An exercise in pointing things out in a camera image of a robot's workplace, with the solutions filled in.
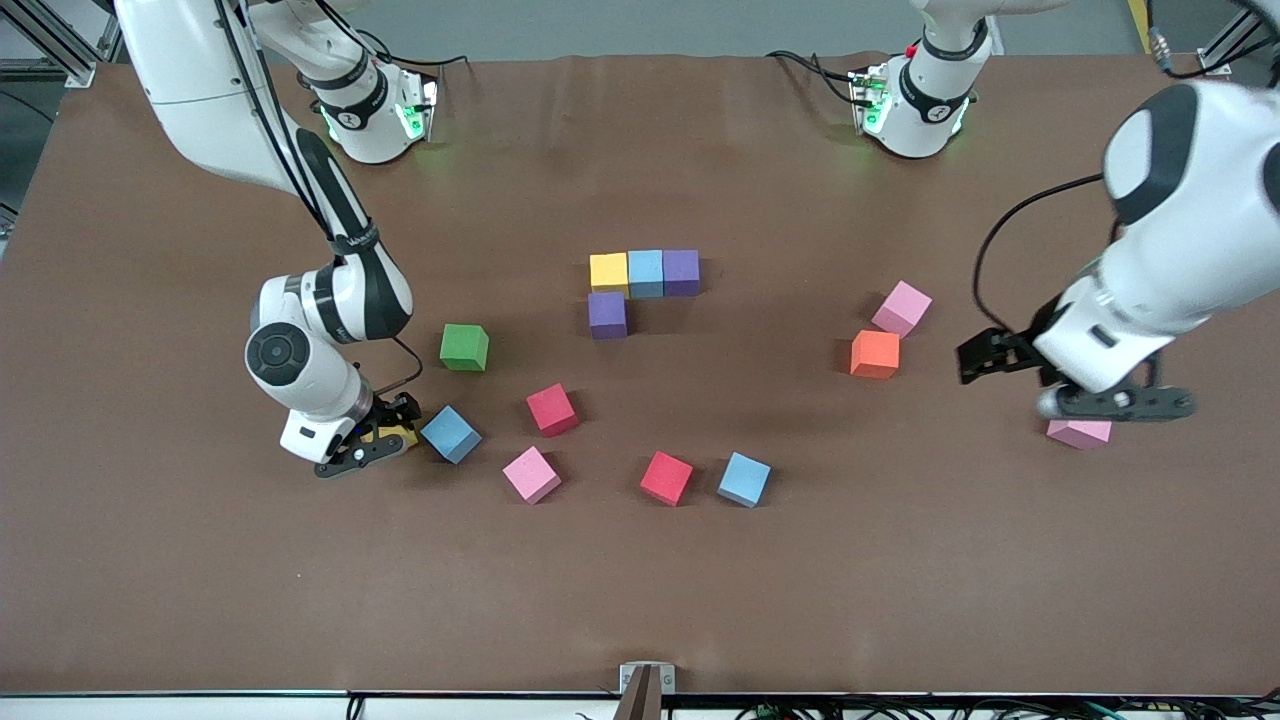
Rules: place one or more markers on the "aluminium frame profile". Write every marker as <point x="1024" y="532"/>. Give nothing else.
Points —
<point x="80" y="72"/>
<point x="1230" y="40"/>

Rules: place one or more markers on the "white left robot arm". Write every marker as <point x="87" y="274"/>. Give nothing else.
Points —
<point x="1200" y="250"/>

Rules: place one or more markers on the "red foam cube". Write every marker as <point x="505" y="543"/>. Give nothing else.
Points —
<point x="552" y="410"/>
<point x="666" y="478"/>

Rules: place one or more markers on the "blue foam cube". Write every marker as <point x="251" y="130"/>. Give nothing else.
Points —
<point x="450" y="434"/>
<point x="744" y="480"/>
<point x="646" y="273"/>

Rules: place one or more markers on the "yellow foam cube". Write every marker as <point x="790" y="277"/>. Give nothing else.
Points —
<point x="609" y="273"/>
<point x="395" y="436"/>

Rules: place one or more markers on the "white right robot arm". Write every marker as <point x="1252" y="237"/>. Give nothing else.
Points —
<point x="200" y="90"/>

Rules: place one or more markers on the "brown table mat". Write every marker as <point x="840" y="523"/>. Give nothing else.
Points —
<point x="640" y="600"/>

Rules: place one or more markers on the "grey metal camera bracket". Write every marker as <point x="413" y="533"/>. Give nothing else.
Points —
<point x="628" y="672"/>

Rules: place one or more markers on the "green foam cube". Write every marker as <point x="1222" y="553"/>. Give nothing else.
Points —
<point x="464" y="348"/>

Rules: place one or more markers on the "orange foam cube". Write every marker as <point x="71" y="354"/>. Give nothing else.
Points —
<point x="875" y="354"/>

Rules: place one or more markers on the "purple foam cube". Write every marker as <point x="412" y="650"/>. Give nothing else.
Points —
<point x="607" y="316"/>
<point x="682" y="272"/>

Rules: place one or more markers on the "pink foam cube with dimples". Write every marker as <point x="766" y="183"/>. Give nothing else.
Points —
<point x="1080" y="435"/>

